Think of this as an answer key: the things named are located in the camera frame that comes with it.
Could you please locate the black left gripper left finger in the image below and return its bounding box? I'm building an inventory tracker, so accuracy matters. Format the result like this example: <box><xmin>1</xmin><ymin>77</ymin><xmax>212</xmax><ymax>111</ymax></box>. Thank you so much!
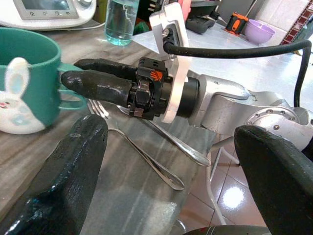
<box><xmin>0</xmin><ymin>114</ymin><xmax>109</xmax><ymax>235</ymax></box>

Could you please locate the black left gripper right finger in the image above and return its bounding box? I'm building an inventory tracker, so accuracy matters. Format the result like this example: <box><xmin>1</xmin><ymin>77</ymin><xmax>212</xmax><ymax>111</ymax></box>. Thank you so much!
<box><xmin>234</xmin><ymin>125</ymin><xmax>313</xmax><ymax>235</ymax></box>

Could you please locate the white metal stool frame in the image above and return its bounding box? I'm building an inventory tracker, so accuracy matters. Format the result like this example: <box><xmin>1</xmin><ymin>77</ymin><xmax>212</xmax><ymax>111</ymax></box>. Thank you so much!
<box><xmin>206</xmin><ymin>137</ymin><xmax>242</xmax><ymax>226</ymax></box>

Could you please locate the orange and black tool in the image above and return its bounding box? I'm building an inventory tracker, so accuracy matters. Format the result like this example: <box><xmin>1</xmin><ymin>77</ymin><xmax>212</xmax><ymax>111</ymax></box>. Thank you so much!
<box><xmin>225</xmin><ymin>11</ymin><xmax>249</xmax><ymax>37</ymax></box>

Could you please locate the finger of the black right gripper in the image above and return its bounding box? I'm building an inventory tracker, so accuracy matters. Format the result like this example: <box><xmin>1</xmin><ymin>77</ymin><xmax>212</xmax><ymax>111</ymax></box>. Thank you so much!
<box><xmin>74</xmin><ymin>58</ymin><xmax>140</xmax><ymax>80</ymax></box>
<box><xmin>61</xmin><ymin>70</ymin><xmax>134</xmax><ymax>109</ymax></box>

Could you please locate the black pouch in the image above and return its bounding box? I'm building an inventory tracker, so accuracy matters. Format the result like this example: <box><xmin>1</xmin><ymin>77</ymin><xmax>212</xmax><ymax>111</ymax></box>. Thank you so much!
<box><xmin>185</xmin><ymin>15</ymin><xmax>216</xmax><ymax>35</ymax></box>

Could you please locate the white power cable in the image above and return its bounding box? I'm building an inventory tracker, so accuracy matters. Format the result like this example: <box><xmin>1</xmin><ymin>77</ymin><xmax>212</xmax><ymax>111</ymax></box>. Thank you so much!
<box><xmin>62</xmin><ymin>22</ymin><xmax>106</xmax><ymax>31</ymax></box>

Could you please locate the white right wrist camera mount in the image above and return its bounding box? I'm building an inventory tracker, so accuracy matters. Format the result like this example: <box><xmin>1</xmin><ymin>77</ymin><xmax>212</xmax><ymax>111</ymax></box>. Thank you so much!
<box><xmin>149</xmin><ymin>2</ymin><xmax>193</xmax><ymax>124</ymax></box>

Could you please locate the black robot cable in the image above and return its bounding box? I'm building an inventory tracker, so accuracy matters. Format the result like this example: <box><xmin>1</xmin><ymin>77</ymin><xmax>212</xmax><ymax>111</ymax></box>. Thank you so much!
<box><xmin>162</xmin><ymin>39</ymin><xmax>313</xmax><ymax>108</ymax></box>

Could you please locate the steel spoon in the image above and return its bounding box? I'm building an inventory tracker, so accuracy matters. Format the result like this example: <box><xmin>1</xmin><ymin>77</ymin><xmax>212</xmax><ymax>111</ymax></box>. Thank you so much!
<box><xmin>119</xmin><ymin>105</ymin><xmax>211</xmax><ymax>166</ymax></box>

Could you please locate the steel fork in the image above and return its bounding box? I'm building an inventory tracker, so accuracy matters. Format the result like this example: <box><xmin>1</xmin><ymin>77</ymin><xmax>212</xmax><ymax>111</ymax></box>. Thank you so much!
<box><xmin>87</xmin><ymin>99</ymin><xmax>185</xmax><ymax>191</ymax></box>

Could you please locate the clear water bottle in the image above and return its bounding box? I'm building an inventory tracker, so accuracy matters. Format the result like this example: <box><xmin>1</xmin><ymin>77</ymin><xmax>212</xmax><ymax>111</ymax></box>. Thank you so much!
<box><xmin>104</xmin><ymin>0</ymin><xmax>140</xmax><ymax>47</ymax></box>

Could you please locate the teal mug with bunny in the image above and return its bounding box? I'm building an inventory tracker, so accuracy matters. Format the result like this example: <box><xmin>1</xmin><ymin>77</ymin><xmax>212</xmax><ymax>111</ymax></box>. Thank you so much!
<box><xmin>0</xmin><ymin>27</ymin><xmax>89</xmax><ymax>135</ymax></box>

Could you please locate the purple plastic bowl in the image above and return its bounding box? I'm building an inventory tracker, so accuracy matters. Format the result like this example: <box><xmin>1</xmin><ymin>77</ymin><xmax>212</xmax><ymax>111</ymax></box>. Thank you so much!
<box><xmin>244</xmin><ymin>19</ymin><xmax>276</xmax><ymax>46</ymax></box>

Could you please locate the white kitchen appliance with screen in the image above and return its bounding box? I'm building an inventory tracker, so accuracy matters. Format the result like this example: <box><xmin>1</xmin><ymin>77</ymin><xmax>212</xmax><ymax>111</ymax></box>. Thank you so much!
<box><xmin>0</xmin><ymin>0</ymin><xmax>106</xmax><ymax>31</ymax></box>

